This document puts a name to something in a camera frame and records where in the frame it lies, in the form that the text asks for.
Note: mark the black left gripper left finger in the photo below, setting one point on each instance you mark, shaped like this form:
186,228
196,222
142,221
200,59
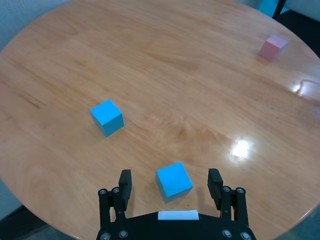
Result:
115,200

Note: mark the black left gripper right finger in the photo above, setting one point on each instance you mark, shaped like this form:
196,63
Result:
225,200

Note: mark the blue cube block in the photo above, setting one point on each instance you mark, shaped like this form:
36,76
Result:
107,117
173,181

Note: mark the pink cube block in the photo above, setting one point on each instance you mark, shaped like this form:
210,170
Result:
272,47

